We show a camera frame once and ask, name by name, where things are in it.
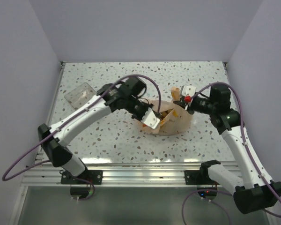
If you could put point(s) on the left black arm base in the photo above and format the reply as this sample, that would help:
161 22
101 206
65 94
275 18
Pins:
93 176

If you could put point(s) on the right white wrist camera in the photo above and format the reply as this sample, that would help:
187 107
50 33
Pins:
188 90

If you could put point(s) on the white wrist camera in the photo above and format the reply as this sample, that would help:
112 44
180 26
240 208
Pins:
188 90
150 119

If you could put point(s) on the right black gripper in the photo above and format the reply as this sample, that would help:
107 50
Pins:
190 107

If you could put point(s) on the aluminium mounting rail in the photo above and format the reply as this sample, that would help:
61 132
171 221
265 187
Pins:
118 175

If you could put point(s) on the clear plastic tray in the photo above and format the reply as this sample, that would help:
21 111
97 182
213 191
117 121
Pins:
80 95

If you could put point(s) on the orange translucent plastic bag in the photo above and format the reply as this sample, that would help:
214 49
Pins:
174 119

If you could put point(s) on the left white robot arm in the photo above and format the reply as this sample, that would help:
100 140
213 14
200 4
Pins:
55 138

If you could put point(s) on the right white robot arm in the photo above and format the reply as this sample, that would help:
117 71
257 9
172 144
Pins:
255 189

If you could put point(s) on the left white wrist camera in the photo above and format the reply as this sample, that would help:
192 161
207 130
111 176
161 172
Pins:
150 119

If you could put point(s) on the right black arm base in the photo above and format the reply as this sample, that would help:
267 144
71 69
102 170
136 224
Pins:
200 176

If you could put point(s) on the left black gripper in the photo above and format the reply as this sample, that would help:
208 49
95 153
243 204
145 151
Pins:
147 106

